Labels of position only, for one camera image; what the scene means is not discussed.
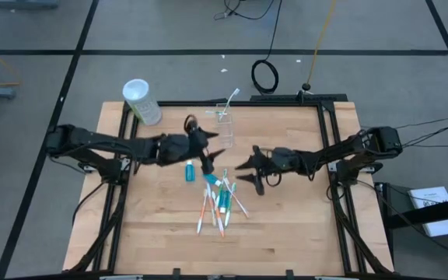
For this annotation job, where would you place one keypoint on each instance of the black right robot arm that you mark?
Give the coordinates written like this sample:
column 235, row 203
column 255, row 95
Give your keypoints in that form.
column 344, row 149

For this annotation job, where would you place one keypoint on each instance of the white wipes canister green label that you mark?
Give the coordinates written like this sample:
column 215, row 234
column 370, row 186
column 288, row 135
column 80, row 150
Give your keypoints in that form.
column 142, row 105

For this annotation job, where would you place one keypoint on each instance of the black aluminium table frame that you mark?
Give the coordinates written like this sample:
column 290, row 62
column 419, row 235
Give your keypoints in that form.
column 278, row 103

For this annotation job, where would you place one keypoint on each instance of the white box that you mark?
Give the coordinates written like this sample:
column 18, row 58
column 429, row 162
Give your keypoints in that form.
column 428, row 196

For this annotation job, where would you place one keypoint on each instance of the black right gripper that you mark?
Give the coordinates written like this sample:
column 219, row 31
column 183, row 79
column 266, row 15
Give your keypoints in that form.
column 284, row 161

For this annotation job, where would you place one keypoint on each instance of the black side cart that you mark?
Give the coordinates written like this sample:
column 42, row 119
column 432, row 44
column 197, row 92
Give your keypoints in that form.
column 403, row 202

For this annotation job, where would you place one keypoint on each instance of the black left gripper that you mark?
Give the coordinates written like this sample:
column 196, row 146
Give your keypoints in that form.
column 177, row 149

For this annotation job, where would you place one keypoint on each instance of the clear plastic holder cup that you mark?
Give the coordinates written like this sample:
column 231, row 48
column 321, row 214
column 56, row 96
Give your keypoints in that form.
column 228, row 136

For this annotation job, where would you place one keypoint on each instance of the small blue mouthwash bottle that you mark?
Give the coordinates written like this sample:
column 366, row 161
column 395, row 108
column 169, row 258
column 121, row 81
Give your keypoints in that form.
column 190, row 173
column 210, row 179

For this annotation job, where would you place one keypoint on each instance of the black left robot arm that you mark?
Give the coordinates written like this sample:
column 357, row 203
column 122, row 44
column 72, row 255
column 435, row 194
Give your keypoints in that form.
column 103, row 140

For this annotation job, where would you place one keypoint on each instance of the green white toothbrush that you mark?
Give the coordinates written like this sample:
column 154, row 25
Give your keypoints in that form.
column 232, row 98
column 221, row 187
column 229, row 206
column 212, row 113

